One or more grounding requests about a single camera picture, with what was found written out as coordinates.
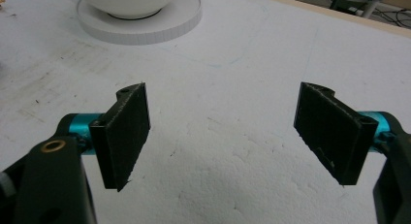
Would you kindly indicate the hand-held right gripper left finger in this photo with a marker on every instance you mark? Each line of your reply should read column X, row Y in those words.
column 124, row 136

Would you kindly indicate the white bowl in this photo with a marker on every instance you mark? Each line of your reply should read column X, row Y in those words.
column 124, row 2

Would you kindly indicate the white round foam base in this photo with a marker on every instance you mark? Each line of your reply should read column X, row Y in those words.
column 142, row 23

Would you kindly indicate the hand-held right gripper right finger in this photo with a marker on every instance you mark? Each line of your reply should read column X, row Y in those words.
column 334, row 133

